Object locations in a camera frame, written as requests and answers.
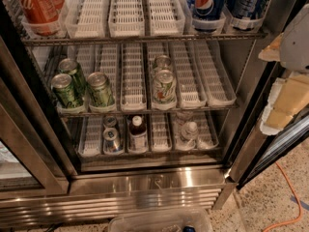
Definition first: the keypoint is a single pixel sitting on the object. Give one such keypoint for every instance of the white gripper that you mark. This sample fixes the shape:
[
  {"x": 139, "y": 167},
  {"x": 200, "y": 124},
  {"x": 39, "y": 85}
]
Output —
[{"x": 296, "y": 47}]

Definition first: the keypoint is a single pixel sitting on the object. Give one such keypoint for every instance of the fridge door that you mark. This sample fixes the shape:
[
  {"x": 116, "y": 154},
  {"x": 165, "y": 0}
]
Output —
[{"x": 258, "y": 151}]

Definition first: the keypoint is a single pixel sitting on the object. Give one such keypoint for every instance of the blue pepsi can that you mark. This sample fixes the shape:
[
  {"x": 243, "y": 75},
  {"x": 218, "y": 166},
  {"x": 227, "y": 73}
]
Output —
[{"x": 206, "y": 14}]

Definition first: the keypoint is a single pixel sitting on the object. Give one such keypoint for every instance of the white can front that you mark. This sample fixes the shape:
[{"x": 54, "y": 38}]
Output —
[{"x": 164, "y": 87}]

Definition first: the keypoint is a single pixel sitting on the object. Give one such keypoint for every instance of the white can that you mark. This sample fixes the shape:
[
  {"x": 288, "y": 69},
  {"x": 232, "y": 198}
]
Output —
[
  {"x": 164, "y": 87},
  {"x": 162, "y": 62}
]

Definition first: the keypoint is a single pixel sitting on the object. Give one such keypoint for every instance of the white can rear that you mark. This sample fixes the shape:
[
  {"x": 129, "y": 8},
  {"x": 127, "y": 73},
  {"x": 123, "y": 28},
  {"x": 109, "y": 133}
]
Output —
[{"x": 162, "y": 62}]

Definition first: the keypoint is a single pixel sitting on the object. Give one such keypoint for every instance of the stainless steel fridge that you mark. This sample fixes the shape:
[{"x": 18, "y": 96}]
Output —
[{"x": 58, "y": 171}]

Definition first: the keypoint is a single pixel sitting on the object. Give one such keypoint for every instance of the silver can rear bottom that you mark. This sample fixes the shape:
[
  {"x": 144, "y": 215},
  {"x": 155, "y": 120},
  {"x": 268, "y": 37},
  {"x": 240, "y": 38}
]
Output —
[{"x": 110, "y": 121}]

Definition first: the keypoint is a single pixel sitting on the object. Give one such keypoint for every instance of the silver blue can front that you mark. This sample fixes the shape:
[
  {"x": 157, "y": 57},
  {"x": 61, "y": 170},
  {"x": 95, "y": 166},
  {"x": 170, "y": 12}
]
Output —
[{"x": 112, "y": 142}]

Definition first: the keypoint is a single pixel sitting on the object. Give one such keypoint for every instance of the green can rear left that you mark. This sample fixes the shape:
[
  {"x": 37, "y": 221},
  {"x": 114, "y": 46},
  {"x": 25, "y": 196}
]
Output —
[{"x": 74, "y": 70}]

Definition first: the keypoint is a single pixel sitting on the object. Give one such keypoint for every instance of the green can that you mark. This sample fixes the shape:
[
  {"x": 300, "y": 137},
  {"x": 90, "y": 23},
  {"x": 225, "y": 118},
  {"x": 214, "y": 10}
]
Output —
[
  {"x": 62, "y": 87},
  {"x": 74, "y": 70}
]

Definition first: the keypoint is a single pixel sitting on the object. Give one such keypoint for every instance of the green can front left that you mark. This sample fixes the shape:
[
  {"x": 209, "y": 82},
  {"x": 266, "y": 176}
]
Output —
[{"x": 62, "y": 87}]

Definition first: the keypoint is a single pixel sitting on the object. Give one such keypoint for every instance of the red cola can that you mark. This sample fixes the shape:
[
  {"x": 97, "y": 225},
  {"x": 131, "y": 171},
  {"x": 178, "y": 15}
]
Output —
[{"x": 42, "y": 15}]

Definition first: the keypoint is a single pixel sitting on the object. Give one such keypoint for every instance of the clear water bottle rear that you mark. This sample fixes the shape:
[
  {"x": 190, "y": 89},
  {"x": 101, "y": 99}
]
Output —
[{"x": 183, "y": 117}]

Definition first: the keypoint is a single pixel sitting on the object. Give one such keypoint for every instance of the clear water bottle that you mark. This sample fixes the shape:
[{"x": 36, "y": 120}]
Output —
[
  {"x": 188, "y": 135},
  {"x": 183, "y": 117}
]

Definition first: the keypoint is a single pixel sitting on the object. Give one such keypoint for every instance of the clear water bottle front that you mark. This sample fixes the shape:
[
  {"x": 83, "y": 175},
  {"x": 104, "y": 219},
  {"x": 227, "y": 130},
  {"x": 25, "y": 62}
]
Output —
[{"x": 188, "y": 135}]

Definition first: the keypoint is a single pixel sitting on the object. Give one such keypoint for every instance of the brown bottle white cap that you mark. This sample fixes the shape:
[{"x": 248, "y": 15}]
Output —
[{"x": 138, "y": 135}]

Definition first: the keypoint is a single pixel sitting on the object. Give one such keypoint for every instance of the clear plastic bin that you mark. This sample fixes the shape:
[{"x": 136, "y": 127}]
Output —
[{"x": 173, "y": 220}]

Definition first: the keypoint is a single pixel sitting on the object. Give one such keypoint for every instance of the middle wire shelf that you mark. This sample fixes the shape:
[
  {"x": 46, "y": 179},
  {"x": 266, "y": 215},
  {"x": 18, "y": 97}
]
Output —
[{"x": 90, "y": 113}]

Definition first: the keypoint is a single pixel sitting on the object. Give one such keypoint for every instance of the wire shelf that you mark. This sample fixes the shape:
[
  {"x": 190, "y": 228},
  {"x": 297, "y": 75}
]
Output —
[
  {"x": 90, "y": 113},
  {"x": 144, "y": 39}
]

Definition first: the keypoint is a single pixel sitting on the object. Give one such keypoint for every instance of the top wire shelf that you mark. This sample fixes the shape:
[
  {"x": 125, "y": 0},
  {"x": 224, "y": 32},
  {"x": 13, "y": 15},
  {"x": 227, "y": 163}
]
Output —
[{"x": 144, "y": 39}]

